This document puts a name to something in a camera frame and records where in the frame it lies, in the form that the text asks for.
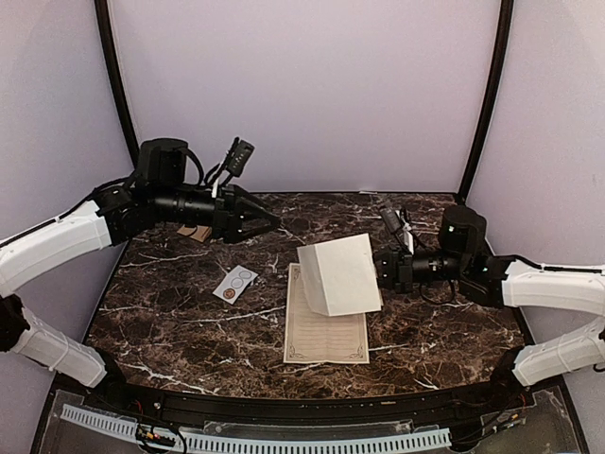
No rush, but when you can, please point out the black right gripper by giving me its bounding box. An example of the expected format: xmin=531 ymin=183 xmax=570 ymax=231
xmin=348 ymin=244 xmax=469 ymax=295

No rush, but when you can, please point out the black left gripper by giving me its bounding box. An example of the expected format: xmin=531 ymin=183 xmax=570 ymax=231
xmin=151 ymin=183 xmax=281 ymax=243

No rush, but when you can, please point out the brown kraft envelope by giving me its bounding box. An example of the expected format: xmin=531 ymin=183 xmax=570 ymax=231
xmin=177 ymin=226 xmax=212 ymax=243

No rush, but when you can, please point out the cream letter sheet ornate border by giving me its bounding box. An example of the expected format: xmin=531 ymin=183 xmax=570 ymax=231
xmin=297 ymin=234 xmax=382 ymax=317

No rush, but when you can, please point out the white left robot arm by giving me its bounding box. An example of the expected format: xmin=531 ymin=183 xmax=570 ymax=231
xmin=1 ymin=138 xmax=281 ymax=412

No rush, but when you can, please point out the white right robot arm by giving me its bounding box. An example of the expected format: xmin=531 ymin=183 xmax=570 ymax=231
xmin=373 ymin=205 xmax=604 ymax=410

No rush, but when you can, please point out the white sticker sheet wax seal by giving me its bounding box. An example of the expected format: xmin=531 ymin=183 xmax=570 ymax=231
xmin=213 ymin=265 xmax=258 ymax=305

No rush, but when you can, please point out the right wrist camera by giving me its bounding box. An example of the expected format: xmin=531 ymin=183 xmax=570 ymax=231
xmin=379 ymin=206 xmax=415 ymax=254

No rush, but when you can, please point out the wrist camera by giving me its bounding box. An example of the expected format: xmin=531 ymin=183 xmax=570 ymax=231
xmin=379 ymin=206 xmax=415 ymax=254
xmin=224 ymin=137 xmax=255 ymax=178

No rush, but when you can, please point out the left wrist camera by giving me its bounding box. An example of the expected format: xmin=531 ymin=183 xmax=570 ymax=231
xmin=224 ymin=137 xmax=255 ymax=178

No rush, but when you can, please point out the black front rail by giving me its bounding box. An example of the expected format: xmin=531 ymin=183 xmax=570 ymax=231
xmin=79 ymin=383 xmax=534 ymax=427

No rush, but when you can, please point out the white slotted cable duct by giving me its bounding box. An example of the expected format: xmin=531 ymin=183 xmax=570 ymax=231
xmin=60 ymin=404 xmax=452 ymax=453

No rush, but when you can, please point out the black frame post left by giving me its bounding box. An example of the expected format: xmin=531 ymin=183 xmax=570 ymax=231
xmin=94 ymin=0 xmax=140 ymax=166

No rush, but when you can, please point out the black frame post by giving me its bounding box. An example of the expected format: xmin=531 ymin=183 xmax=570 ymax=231
xmin=94 ymin=0 xmax=140 ymax=166
xmin=456 ymin=0 xmax=514 ymax=204

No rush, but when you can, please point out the black frame post right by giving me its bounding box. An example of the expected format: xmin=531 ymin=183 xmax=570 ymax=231
xmin=456 ymin=0 xmax=514 ymax=204

